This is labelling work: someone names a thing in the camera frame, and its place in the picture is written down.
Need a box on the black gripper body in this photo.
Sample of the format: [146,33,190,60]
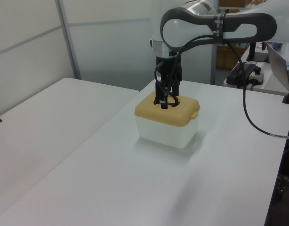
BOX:
[155,56,183,83]

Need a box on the black lid handle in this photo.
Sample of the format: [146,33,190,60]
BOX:
[153,94,181,108]

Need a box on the tan tool case lid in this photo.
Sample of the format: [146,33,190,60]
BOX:
[134,91,201,128]

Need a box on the white plastic case box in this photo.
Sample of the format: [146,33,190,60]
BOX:
[135,114,199,149]

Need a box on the brown cardboard box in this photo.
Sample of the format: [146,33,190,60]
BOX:
[216,45,245,70]

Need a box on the black power box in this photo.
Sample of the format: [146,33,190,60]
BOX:
[226,63,262,89]

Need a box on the emergency stop button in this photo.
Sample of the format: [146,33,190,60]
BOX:
[249,67,265,86]

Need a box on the black monitor stand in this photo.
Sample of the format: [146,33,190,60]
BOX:
[245,42,270,63]

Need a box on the white background desk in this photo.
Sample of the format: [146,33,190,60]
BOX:
[223,47,289,97]

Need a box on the grey laptop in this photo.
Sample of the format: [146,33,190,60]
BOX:
[265,42,289,92]

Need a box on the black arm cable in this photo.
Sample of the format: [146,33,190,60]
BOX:
[165,34,289,139]

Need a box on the grey partition corner post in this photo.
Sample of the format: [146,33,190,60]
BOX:
[56,0,82,80]

